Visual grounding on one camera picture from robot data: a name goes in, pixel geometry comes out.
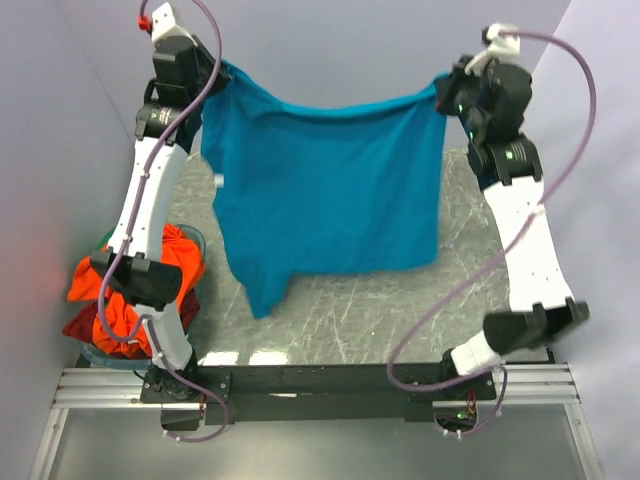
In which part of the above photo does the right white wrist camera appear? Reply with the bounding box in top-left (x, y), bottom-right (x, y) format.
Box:
top-left (464, 23), bottom-right (521, 76)

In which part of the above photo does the aluminium frame rail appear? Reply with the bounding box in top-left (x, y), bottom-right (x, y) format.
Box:
top-left (31, 363), bottom-right (604, 479)

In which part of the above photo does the green t shirt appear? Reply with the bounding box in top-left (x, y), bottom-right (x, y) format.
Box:
top-left (97, 229), bottom-right (114, 250)

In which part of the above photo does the orange t shirt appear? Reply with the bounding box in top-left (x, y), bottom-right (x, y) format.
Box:
top-left (66, 223), bottom-right (207, 359)

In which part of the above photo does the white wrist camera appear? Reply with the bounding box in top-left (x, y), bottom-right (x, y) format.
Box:
top-left (464, 23), bottom-right (521, 76)
top-left (137, 0), bottom-right (192, 45)

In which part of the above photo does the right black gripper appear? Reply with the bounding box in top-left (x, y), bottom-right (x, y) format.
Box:
top-left (433, 54), bottom-right (492, 140)

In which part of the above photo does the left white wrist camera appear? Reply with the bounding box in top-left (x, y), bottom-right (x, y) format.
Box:
top-left (137, 0), bottom-right (192, 45)

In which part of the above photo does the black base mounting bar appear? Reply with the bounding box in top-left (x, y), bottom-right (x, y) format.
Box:
top-left (139, 362), bottom-right (496, 431)

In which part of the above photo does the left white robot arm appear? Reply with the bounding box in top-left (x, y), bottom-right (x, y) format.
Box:
top-left (90, 29), bottom-right (230, 402)

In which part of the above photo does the purple cable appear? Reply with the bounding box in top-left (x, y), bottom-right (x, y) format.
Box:
top-left (387, 29), bottom-right (597, 439)
top-left (97, 0), bottom-right (234, 444)

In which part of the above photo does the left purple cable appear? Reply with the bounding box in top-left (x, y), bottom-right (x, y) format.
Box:
top-left (97, 0), bottom-right (234, 444)

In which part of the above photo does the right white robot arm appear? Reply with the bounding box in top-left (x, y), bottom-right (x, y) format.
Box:
top-left (436, 55), bottom-right (590, 399)

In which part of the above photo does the blue t shirt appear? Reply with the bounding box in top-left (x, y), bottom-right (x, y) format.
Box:
top-left (201, 65), bottom-right (446, 318)

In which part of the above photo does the clear blue plastic basket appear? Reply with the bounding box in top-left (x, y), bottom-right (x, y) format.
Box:
top-left (79, 223), bottom-right (207, 372)

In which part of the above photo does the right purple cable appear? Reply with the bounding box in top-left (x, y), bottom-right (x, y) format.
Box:
top-left (387, 29), bottom-right (597, 439)

